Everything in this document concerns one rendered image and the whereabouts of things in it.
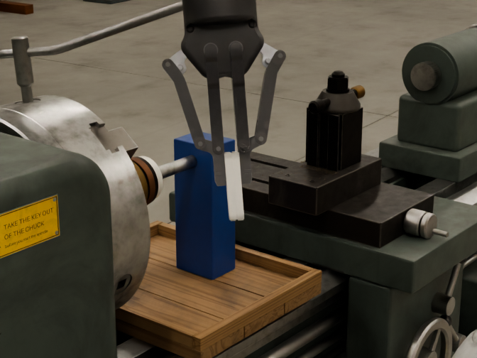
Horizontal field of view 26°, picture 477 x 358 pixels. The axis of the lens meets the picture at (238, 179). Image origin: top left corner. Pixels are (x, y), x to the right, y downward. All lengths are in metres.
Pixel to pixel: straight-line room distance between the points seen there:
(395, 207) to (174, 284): 0.40
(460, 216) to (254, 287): 0.43
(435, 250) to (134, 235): 0.60
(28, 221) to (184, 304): 0.59
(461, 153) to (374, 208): 0.53
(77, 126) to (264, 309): 0.43
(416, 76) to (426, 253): 0.62
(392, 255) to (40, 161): 0.77
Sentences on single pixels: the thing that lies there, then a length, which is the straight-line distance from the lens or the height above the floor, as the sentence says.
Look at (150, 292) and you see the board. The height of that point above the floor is 0.88.
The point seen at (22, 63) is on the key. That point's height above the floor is 1.29.
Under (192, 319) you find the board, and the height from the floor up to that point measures 0.88.
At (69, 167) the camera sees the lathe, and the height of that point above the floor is 1.25.
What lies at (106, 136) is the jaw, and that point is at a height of 1.20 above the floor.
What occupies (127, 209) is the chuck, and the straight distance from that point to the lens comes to 1.31.
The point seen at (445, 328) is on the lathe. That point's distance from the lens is 1.85.
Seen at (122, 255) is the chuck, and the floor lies 1.07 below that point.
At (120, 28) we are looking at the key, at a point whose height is 1.33.
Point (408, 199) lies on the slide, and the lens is 1.81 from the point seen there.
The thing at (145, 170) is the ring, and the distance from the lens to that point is 1.51.
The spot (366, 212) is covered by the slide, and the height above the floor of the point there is 0.97.
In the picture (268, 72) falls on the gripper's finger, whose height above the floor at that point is 1.34.
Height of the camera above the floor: 1.58
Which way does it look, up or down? 19 degrees down
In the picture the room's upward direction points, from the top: straight up
